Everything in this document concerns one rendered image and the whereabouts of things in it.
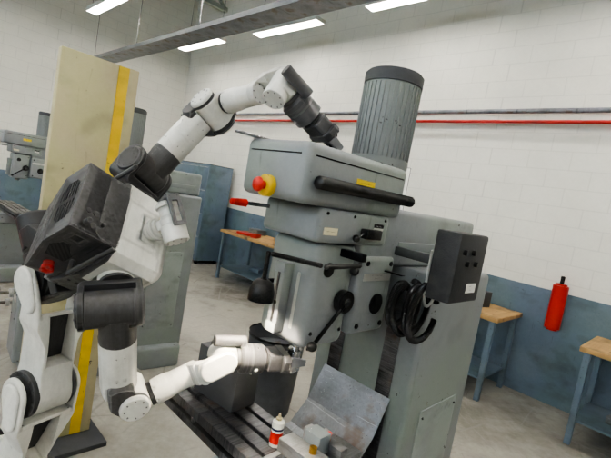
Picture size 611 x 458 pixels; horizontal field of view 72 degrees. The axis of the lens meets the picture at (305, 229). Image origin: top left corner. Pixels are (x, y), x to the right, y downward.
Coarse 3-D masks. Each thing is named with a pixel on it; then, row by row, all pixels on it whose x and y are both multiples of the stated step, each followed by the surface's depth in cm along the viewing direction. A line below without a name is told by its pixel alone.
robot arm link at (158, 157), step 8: (160, 144) 125; (152, 152) 125; (160, 152) 125; (168, 152) 125; (152, 160) 124; (160, 160) 124; (168, 160) 126; (176, 160) 127; (144, 168) 121; (152, 168) 123; (160, 168) 125; (168, 168) 127; (136, 176) 121; (144, 176) 122; (152, 176) 124; (160, 176) 126; (152, 184) 125; (160, 184) 127
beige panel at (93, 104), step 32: (64, 64) 223; (96, 64) 234; (64, 96) 226; (96, 96) 237; (128, 96) 249; (64, 128) 229; (96, 128) 240; (128, 128) 252; (64, 160) 231; (96, 160) 243; (96, 352) 264; (64, 448) 248; (96, 448) 257
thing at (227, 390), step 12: (204, 348) 162; (216, 384) 157; (228, 384) 154; (240, 384) 153; (252, 384) 159; (216, 396) 157; (228, 396) 153; (240, 396) 155; (252, 396) 160; (228, 408) 153; (240, 408) 156
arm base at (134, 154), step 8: (136, 144) 122; (128, 152) 121; (136, 152) 120; (144, 152) 120; (120, 160) 120; (128, 160) 119; (136, 160) 118; (144, 160) 119; (112, 168) 121; (120, 168) 119; (128, 176) 117; (168, 176) 130; (136, 184) 120; (144, 184) 122; (168, 184) 129; (152, 192) 125; (160, 192) 129
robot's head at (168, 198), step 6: (162, 198) 110; (168, 198) 108; (174, 198) 109; (180, 198) 110; (156, 204) 109; (168, 204) 108; (180, 204) 110; (174, 210) 108; (180, 210) 109; (174, 216) 107; (174, 222) 107; (180, 222) 108; (186, 222) 109
